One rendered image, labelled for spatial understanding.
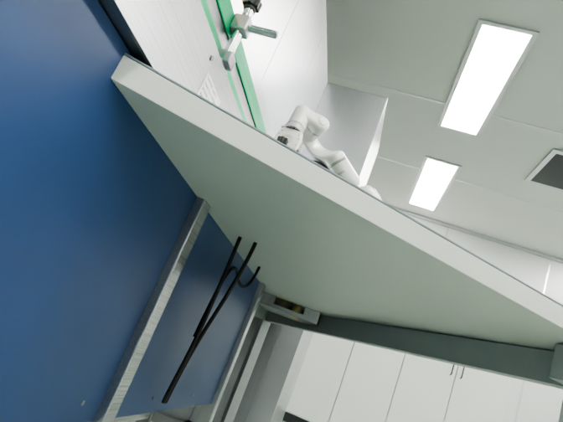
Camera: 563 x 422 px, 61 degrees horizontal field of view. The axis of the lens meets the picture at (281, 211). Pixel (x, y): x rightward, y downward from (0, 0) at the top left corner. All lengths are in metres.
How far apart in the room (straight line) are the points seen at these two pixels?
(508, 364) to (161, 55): 0.87
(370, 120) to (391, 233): 2.27
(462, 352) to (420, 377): 4.13
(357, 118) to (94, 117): 2.44
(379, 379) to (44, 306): 4.80
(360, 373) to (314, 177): 4.71
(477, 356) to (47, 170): 0.93
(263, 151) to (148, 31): 0.18
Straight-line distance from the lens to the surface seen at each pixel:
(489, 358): 1.14
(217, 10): 0.76
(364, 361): 5.26
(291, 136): 1.87
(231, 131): 0.57
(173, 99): 0.56
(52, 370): 0.67
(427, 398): 5.33
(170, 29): 0.61
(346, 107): 2.94
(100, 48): 0.54
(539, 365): 1.06
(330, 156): 1.94
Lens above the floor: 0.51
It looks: 16 degrees up
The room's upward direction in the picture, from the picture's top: 22 degrees clockwise
